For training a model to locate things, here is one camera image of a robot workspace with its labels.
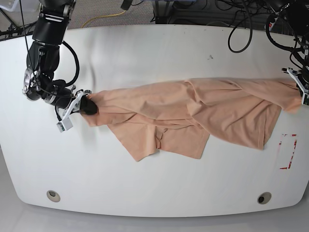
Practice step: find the black tripod stand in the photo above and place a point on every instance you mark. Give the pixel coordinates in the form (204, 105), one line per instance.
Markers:
(13, 30)

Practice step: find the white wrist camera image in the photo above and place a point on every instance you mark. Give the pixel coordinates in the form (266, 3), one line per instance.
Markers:
(64, 121)
(305, 90)

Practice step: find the red tape rectangle marking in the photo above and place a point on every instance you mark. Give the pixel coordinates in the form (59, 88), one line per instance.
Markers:
(286, 151)

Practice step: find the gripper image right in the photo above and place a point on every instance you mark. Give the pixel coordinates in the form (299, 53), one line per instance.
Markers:
(305, 82)

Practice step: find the table cable grommet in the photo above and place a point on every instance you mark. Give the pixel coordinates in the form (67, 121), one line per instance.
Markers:
(53, 196)
(264, 198)

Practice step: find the left table cable grommet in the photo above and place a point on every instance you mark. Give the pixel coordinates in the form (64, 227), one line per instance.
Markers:
(53, 196)

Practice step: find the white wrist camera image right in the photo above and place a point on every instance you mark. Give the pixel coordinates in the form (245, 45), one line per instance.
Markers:
(305, 90)

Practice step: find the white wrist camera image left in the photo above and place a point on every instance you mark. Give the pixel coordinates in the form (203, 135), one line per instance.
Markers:
(64, 121)

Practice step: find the peach T-shirt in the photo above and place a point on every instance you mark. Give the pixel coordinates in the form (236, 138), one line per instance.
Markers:
(180, 116)

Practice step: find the clear plastic storage box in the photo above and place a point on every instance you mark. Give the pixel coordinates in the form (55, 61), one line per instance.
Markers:
(13, 5)

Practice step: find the black equipment base on floor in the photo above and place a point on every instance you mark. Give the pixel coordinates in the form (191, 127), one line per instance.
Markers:
(184, 12)

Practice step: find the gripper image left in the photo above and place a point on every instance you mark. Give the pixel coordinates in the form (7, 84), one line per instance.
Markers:
(62, 96)

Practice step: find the right table cable grommet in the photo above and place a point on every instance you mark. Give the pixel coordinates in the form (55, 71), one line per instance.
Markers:
(264, 198)

